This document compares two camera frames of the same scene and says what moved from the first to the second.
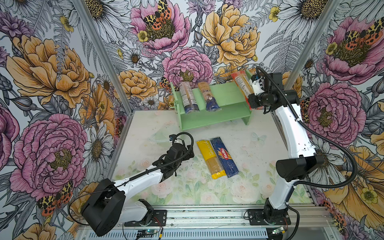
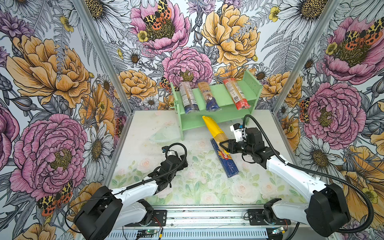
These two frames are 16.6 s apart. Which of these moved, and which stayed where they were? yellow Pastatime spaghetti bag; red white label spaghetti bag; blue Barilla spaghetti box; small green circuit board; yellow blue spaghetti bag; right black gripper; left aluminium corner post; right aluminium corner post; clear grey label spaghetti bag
Moved: right black gripper; yellow Pastatime spaghetti bag; red white label spaghetti bag
Stayed: yellow blue spaghetti bag; left aluminium corner post; right aluminium corner post; blue Barilla spaghetti box; clear grey label spaghetti bag; small green circuit board
